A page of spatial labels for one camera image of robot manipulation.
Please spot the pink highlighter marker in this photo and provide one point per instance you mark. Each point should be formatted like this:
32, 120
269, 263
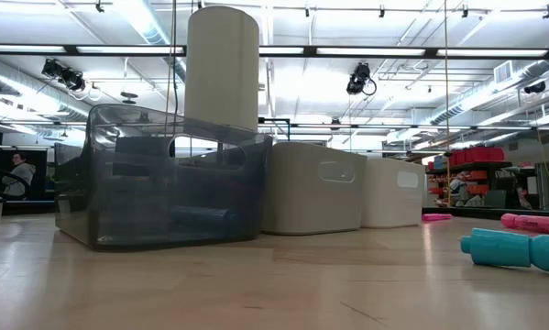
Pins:
530, 223
436, 217

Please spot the grey plastic bin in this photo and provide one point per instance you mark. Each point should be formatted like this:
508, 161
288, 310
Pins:
301, 197

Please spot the black bent pipe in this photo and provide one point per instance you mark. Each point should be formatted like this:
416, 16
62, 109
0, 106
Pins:
274, 121

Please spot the white cylinder lamp wooden base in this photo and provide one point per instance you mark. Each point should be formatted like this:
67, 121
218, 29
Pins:
221, 69

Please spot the smoky dark transparent bin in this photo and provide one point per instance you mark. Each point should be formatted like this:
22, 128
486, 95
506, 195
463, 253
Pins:
164, 192

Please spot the black overhead beam with lights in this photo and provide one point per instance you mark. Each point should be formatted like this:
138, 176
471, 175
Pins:
308, 51

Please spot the white plastic bin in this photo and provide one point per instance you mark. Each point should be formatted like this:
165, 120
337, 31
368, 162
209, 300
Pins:
388, 201

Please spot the small round ceiling fixture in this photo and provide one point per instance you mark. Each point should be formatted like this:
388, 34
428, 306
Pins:
128, 96

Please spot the shelf rack with red bins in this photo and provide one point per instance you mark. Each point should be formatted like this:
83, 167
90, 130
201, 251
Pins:
475, 176

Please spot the black partition panel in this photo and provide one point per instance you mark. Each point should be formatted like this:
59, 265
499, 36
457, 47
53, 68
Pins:
41, 160

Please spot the person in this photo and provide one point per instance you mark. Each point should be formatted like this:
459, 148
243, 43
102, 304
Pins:
19, 176

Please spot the black ceiling dome device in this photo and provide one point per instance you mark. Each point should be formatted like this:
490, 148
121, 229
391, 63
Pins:
535, 87

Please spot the black hanging camera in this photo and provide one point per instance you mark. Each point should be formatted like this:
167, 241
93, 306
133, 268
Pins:
359, 78

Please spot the silver ceiling duct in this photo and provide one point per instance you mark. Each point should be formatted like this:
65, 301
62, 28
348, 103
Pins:
530, 73

